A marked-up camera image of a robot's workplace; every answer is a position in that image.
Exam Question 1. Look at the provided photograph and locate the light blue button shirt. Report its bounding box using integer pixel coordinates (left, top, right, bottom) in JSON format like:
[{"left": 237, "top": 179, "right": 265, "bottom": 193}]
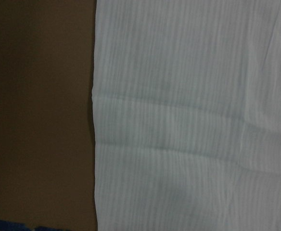
[{"left": 92, "top": 0, "right": 281, "bottom": 231}]

